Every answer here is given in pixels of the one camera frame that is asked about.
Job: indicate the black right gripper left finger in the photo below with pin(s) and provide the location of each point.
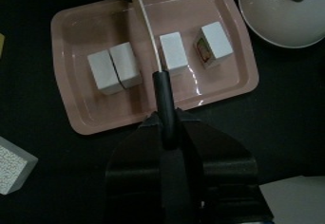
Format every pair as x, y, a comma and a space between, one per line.
135, 171

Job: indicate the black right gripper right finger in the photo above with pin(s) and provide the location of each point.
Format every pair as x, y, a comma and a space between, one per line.
224, 171

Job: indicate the white toy sushi piece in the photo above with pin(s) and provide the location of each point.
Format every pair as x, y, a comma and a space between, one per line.
173, 52
217, 41
126, 64

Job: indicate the white toy knife block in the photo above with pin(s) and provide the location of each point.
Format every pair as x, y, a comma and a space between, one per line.
296, 202

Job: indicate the pink plastic tray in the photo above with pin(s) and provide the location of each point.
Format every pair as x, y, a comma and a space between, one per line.
85, 107

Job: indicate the small colourful box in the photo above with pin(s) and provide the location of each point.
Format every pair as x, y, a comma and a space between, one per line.
103, 72

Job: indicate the white speckled block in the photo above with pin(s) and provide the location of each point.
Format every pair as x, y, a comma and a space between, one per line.
12, 167

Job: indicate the yellow wooden block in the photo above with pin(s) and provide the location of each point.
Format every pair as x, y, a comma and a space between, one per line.
2, 44

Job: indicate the pale grey round bowl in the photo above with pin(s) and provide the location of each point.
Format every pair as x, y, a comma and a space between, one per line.
280, 19

